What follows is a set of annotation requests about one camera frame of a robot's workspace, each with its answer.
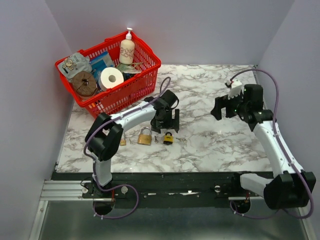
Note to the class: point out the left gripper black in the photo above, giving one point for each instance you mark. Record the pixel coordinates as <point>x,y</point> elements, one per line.
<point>172,123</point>

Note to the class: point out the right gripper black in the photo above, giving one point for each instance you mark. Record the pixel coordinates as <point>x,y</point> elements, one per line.
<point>223,102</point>

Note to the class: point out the yellow padlock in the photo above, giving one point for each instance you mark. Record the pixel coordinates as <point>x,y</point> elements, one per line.
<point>168,138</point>

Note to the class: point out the large brass padlock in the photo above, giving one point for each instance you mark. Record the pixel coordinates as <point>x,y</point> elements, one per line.
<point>145,136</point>

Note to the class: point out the small brass padlock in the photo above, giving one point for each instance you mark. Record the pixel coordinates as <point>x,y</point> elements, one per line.
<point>123,141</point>

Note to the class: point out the yellow padlock key bunch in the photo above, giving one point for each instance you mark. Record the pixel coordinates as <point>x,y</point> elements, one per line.
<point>182,140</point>

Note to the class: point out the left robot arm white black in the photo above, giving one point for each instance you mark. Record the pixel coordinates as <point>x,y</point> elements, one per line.
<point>104,137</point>

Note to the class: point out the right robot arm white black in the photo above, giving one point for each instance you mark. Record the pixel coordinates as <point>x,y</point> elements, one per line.
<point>291,184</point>

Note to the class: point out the green patterned packet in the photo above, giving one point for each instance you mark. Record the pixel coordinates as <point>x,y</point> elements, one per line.
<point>129,68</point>

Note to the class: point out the red plastic basket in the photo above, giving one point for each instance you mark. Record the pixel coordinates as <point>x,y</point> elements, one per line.
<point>130,91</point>

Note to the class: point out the white toilet paper roll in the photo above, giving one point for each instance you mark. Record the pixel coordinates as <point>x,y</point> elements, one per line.
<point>109,78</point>

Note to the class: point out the cream lotion pump bottle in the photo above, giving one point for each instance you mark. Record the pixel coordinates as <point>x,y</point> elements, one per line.
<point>127,49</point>

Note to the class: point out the blue plastic package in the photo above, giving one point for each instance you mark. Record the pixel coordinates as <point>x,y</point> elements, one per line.
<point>101,62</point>

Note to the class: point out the brown tape roll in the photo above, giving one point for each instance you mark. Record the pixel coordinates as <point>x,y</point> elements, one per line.
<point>84,84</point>

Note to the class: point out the grey cartoon pouch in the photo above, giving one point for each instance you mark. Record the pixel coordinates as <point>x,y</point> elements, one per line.
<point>74,64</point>

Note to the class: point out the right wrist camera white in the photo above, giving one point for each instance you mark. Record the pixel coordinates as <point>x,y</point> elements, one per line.
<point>235,88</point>

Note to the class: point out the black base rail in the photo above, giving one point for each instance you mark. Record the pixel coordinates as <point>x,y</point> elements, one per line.
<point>156,190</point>

